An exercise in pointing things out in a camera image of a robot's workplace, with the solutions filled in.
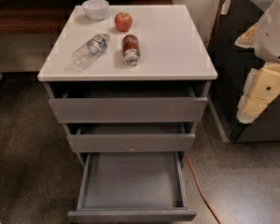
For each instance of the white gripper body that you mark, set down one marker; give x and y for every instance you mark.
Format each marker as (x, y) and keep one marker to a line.
(272, 37)

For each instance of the grey bottom drawer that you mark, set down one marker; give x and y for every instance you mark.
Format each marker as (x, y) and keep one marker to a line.
(132, 187)

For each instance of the clear plastic water bottle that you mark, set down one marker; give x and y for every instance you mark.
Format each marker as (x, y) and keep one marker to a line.
(91, 50)

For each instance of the red soda can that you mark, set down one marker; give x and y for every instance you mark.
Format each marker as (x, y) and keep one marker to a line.
(130, 50)

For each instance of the dark wooden bench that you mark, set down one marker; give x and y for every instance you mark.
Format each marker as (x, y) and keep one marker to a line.
(35, 17)

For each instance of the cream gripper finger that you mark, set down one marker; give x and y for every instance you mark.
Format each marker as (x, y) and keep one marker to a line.
(247, 39)
(260, 89)

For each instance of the white bowl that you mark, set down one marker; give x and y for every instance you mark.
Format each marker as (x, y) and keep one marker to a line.
(95, 9)

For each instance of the white-topped grey cabinet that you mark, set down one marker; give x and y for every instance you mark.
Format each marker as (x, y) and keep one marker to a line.
(173, 59)

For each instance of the grey top drawer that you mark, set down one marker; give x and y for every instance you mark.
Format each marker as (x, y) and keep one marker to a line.
(128, 109)

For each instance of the red apple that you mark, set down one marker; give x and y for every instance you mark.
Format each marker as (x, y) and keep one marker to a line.
(123, 21)

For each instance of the grey middle drawer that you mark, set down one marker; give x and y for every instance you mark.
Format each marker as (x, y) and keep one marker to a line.
(129, 137)

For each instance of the grey drawer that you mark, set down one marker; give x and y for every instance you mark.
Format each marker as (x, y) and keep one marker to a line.
(128, 109)
(132, 187)
(129, 137)

